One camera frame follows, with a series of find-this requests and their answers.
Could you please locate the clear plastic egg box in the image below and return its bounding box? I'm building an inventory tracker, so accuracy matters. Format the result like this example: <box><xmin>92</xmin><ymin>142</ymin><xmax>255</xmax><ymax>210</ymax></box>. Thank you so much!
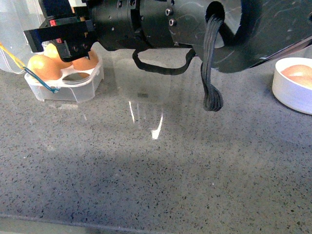
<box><xmin>0</xmin><ymin>0</ymin><xmax>105</xmax><ymax>103</ymax></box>

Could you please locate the brown egg front left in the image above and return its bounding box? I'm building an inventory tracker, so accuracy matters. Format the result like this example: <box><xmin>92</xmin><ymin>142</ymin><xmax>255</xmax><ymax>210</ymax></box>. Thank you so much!
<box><xmin>27</xmin><ymin>55</ymin><xmax>62</xmax><ymax>81</ymax></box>

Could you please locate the black cable loop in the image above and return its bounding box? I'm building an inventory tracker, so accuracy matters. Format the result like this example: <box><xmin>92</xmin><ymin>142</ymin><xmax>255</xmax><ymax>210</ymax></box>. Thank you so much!
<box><xmin>132</xmin><ymin>48</ymin><xmax>196</xmax><ymax>76</ymax></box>

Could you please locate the white bowl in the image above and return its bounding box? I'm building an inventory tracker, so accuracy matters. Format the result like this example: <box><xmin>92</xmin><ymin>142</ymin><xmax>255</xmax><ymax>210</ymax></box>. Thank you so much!
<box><xmin>272</xmin><ymin>58</ymin><xmax>312</xmax><ymax>115</ymax></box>

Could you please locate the black ribbed cable bundle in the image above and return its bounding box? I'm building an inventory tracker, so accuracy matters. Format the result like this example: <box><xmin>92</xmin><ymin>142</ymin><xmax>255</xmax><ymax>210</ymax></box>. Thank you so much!
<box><xmin>200</xmin><ymin>14</ymin><xmax>224</xmax><ymax>112</ymax></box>

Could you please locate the brown egg in bowl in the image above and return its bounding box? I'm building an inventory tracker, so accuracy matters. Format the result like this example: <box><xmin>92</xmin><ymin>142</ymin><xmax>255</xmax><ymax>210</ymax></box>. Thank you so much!
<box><xmin>281</xmin><ymin>64</ymin><xmax>312</xmax><ymax>78</ymax></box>
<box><xmin>289</xmin><ymin>76</ymin><xmax>312</xmax><ymax>89</ymax></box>

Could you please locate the brown egg back left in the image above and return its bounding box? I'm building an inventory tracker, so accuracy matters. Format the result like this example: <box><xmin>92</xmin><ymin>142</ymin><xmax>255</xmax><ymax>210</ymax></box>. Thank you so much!
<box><xmin>43</xmin><ymin>43</ymin><xmax>73</xmax><ymax>69</ymax></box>

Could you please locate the brown egg back right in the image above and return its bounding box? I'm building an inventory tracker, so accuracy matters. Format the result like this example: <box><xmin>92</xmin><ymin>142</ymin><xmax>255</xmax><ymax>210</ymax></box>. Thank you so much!
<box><xmin>72</xmin><ymin>49</ymin><xmax>99</xmax><ymax>71</ymax></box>

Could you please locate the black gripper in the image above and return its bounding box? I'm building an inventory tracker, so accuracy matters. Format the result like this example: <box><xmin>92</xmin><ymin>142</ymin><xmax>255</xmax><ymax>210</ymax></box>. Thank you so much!
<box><xmin>24</xmin><ymin>0</ymin><xmax>95</xmax><ymax>62</ymax></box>

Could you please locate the blue rubber band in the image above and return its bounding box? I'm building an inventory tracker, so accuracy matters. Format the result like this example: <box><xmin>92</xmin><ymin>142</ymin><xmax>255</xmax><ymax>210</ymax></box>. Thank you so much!
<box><xmin>23</xmin><ymin>66</ymin><xmax>59</xmax><ymax>93</ymax></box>

